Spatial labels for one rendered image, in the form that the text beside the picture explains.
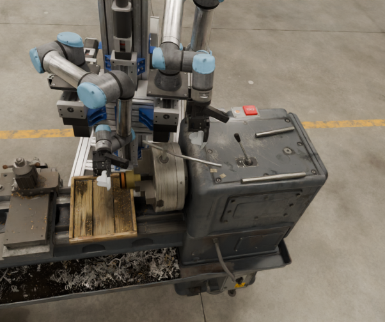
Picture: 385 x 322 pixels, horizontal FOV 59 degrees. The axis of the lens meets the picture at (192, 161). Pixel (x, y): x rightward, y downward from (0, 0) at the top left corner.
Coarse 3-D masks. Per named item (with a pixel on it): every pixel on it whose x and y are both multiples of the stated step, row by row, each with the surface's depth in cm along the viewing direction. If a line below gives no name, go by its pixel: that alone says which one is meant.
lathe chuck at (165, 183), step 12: (168, 144) 152; (156, 156) 145; (168, 156) 146; (156, 168) 142; (168, 168) 143; (156, 180) 142; (168, 180) 143; (156, 192) 143; (168, 192) 144; (168, 204) 148
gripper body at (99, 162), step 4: (100, 148) 159; (104, 148) 159; (108, 148) 160; (96, 152) 159; (100, 152) 160; (104, 152) 160; (108, 152) 161; (96, 156) 158; (100, 156) 159; (92, 160) 154; (96, 160) 154; (100, 160) 155; (104, 160) 155; (108, 160) 156; (92, 164) 153; (96, 164) 154; (100, 164) 154; (104, 164) 154; (92, 168) 152; (96, 168) 152; (100, 168) 153; (104, 168) 154; (96, 172) 156; (100, 172) 156; (96, 176) 158
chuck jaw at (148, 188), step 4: (148, 180) 153; (152, 180) 153; (136, 184) 151; (140, 184) 151; (144, 184) 151; (148, 184) 151; (152, 184) 151; (136, 188) 151; (140, 188) 149; (144, 188) 149; (148, 188) 149; (152, 188) 149; (140, 192) 149; (144, 192) 149; (148, 192) 148; (152, 192) 148; (144, 196) 151; (148, 196) 146; (152, 196) 146; (148, 200) 146; (152, 200) 147; (160, 200) 146; (156, 204) 147; (160, 204) 148
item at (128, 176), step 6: (120, 174) 151; (126, 174) 151; (132, 174) 152; (138, 174) 153; (120, 180) 150; (126, 180) 150; (132, 180) 151; (138, 180) 153; (120, 186) 151; (126, 186) 152; (132, 186) 152
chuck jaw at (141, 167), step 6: (156, 144) 155; (144, 150) 151; (150, 150) 152; (144, 156) 152; (150, 156) 152; (138, 162) 152; (144, 162) 152; (150, 162) 153; (138, 168) 152; (144, 168) 153; (150, 168) 154
